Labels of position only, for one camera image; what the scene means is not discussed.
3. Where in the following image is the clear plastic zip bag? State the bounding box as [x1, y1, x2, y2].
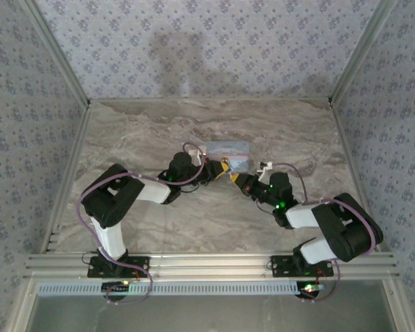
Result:
[205, 140, 253, 174]

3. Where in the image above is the black controller board green light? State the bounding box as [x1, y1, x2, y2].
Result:
[101, 281, 131, 294]
[296, 281, 329, 299]

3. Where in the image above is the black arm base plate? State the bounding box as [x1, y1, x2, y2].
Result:
[86, 255, 151, 279]
[270, 255, 335, 279]

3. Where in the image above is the wide aluminium base rail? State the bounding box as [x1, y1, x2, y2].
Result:
[23, 251, 400, 282]

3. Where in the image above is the aluminium frame side rail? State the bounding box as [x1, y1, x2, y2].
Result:
[331, 102, 392, 253]
[40, 102, 92, 254]

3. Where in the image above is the grey slotted cable duct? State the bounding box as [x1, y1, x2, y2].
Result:
[35, 280, 299, 297]

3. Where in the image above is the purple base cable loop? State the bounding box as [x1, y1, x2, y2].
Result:
[299, 258, 340, 304]
[104, 266, 154, 307]

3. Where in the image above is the aluminium frame corner post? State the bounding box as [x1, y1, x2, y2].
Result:
[21, 0, 91, 109]
[327, 0, 399, 105]

